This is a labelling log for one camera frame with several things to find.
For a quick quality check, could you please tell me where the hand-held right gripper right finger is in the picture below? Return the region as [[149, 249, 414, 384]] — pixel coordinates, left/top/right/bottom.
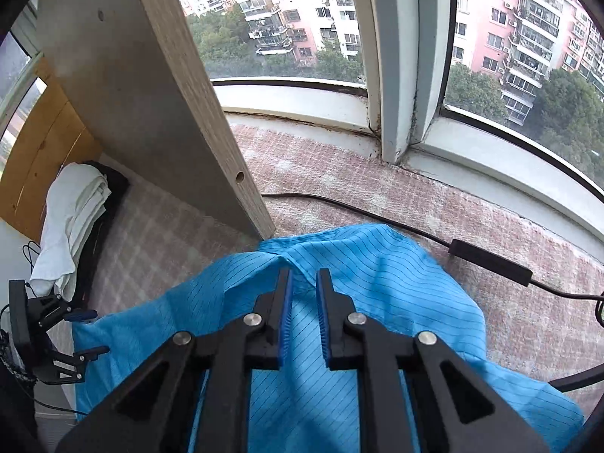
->
[[315, 268, 550, 453]]

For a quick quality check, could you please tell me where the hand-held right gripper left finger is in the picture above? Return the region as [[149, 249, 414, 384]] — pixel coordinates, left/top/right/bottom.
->
[[55, 267, 294, 453]]

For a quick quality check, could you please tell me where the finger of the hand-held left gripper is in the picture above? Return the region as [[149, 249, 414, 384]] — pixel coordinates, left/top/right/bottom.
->
[[40, 295, 98, 329], [35, 345, 110, 386]]

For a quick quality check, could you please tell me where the blue striped work coat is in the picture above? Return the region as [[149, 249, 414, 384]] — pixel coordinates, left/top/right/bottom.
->
[[71, 224, 586, 453]]

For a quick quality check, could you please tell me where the person's dark tweed-trimmed clothing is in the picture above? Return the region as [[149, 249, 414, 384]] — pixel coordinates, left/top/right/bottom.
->
[[0, 368, 41, 453]]

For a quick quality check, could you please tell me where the white folded cloth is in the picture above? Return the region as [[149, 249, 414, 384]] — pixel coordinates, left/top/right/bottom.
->
[[29, 163, 112, 302]]

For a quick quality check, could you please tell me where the dark folded cloth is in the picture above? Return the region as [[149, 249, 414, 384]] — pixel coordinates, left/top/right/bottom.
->
[[71, 160, 130, 303]]

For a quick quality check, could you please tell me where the pink plaid blanket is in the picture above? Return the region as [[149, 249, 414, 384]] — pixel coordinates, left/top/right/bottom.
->
[[45, 123, 604, 453]]

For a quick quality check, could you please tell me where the grey wooden board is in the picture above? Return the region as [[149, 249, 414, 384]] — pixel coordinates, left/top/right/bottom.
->
[[35, 0, 277, 241]]

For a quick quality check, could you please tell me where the black tripod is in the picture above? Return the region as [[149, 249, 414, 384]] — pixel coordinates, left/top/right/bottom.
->
[[550, 368, 604, 392]]

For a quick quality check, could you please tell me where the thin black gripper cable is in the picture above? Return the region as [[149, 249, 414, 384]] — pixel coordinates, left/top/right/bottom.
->
[[28, 396, 79, 418]]

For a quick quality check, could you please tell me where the black cable with inline switch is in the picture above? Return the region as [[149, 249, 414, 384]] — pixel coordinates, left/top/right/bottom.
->
[[261, 193, 604, 328]]

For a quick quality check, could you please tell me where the white window frame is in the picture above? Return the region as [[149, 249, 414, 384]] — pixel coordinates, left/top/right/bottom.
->
[[167, 0, 604, 265]]

